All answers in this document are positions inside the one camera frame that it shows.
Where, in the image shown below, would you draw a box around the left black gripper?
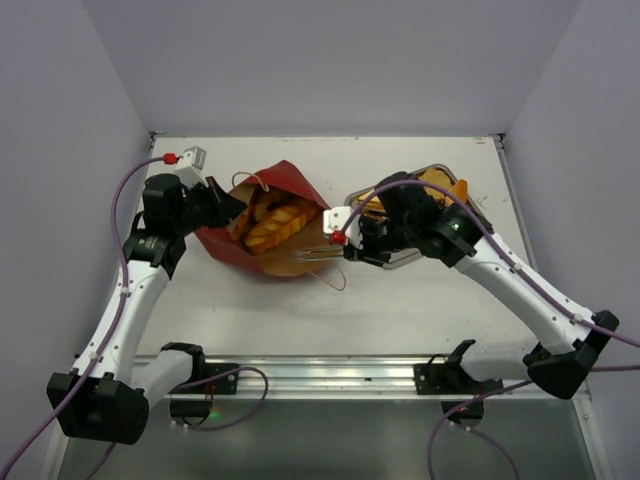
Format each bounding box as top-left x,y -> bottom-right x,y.
173,175 -> 247,236

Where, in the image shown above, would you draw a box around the fake triangle sandwich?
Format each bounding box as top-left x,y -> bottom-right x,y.
348,189 -> 384,212

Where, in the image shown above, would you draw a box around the braided fake bread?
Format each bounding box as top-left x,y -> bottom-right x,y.
245,198 -> 321,255

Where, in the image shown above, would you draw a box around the metal tongs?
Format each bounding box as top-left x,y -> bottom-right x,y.
288,245 -> 343,262

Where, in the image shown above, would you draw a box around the red brown paper bag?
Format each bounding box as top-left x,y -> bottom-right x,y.
195,160 -> 347,291

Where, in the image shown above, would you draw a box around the fake brown toast slice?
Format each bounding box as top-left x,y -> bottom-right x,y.
417,168 -> 454,207

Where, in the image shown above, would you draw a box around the orange fake bread loaf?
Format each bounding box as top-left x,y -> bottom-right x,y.
450,179 -> 468,204

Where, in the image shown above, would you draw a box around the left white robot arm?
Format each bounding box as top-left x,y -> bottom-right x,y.
46,173 -> 246,445

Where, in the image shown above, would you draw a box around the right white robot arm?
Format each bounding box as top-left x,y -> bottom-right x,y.
322,172 -> 619,400

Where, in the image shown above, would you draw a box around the silver metal tray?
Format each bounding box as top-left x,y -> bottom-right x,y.
334,171 -> 494,267

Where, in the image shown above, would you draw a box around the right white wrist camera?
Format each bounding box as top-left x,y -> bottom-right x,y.
322,206 -> 363,249

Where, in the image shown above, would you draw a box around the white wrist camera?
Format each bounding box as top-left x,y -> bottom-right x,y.
163,146 -> 208,188
322,206 -> 363,249

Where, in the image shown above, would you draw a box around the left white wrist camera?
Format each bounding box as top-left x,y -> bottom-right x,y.
163,146 -> 208,188

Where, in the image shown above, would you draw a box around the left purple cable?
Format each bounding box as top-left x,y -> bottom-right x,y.
0,155 -> 269,480

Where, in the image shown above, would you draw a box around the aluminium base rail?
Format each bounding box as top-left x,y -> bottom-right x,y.
64,354 -> 586,401

